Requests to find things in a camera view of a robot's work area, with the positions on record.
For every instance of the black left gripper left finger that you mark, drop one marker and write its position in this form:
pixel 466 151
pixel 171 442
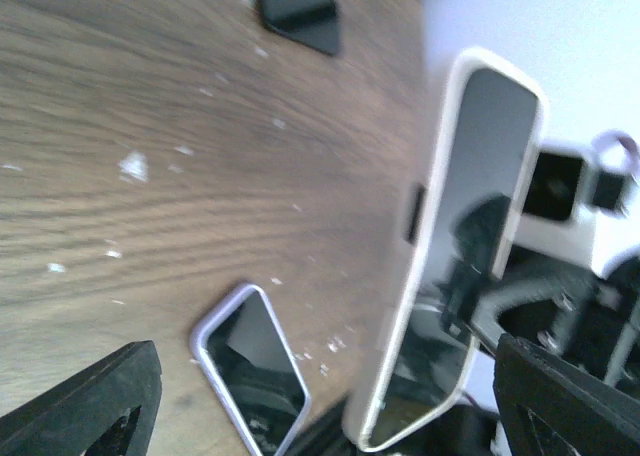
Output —
pixel 109 408

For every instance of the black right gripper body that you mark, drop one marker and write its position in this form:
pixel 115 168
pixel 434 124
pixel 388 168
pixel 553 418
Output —
pixel 589 321

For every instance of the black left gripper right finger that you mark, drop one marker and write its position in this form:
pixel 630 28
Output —
pixel 549 407

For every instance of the beige phone case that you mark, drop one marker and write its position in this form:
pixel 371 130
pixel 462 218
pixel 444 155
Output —
pixel 412 240

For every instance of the lavender phone case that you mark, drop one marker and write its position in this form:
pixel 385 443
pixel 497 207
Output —
pixel 200 346

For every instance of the black phone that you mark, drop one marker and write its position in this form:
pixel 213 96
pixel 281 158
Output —
pixel 488 175
pixel 311 23

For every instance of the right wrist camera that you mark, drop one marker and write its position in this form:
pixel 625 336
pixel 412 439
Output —
pixel 580 212

